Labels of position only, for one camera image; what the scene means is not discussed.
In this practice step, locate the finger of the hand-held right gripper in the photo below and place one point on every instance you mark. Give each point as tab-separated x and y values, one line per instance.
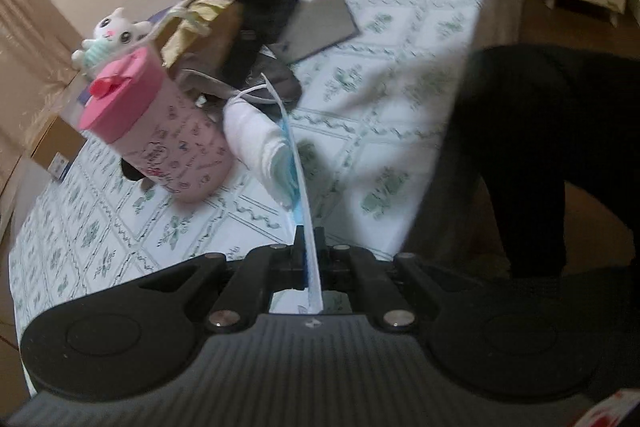
240	62

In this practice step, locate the black sock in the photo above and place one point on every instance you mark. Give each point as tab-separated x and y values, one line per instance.
135	172

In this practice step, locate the beige curtain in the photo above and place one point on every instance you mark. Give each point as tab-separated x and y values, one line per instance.
25	32

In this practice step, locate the white plush toy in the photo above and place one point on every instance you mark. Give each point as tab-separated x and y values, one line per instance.
115	29

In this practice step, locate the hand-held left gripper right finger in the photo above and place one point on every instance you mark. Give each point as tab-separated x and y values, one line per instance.
320	257

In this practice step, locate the small brown cardboard box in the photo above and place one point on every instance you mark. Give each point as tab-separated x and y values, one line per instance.
55	142

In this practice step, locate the blue face mask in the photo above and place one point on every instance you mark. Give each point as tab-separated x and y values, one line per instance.
290	177

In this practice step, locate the pink lidded cup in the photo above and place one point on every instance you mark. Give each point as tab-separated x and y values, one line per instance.
175	142

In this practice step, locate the floral tablecloth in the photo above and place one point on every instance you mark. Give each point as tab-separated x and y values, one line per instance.
375	132

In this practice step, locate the person's black pants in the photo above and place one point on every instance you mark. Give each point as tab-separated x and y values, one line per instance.
540	132

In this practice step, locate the yellow knit hat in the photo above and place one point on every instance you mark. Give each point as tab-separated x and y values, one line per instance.
210	9

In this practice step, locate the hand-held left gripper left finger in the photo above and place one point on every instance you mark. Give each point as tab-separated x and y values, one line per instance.
300	257

